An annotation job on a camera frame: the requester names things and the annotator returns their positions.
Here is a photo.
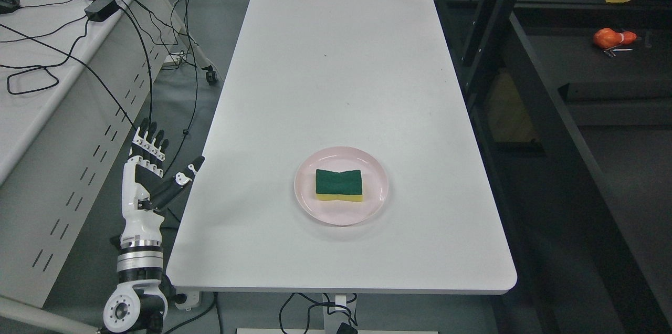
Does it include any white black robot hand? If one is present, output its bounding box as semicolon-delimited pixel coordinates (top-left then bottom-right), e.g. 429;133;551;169
120;117;205;249

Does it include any green yellow sponge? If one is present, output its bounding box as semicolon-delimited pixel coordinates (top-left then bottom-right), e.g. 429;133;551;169
315;169;363;202

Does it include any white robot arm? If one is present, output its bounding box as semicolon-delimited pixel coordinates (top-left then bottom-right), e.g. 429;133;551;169
98;240;168;333

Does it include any white power strip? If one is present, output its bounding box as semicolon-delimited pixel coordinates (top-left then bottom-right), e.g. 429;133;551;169
174;291;202;311

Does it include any white side desk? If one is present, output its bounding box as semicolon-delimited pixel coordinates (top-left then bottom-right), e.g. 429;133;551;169
1;0;173;308

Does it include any black power adapter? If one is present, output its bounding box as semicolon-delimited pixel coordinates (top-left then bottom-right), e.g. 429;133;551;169
84;0;120;23

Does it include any pink round plate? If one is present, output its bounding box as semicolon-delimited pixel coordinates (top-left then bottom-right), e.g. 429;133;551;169
293;147;390;226

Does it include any black computer mouse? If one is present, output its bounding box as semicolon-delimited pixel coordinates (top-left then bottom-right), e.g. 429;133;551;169
0;0;21;14

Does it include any black metal rack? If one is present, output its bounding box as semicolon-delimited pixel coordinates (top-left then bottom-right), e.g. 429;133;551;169
435;0;670;333

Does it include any orange plastic bag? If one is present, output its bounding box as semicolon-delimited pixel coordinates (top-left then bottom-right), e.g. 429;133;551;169
592;28;637;49

